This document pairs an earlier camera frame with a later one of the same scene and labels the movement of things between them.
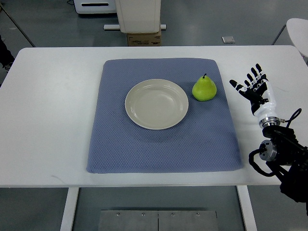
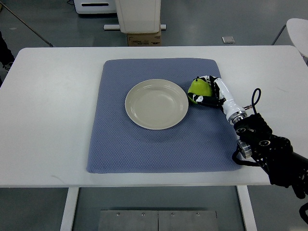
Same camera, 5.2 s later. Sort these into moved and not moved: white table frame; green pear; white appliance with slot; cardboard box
Moved: green pear
Not moved: white appliance with slot; white table frame; cardboard box
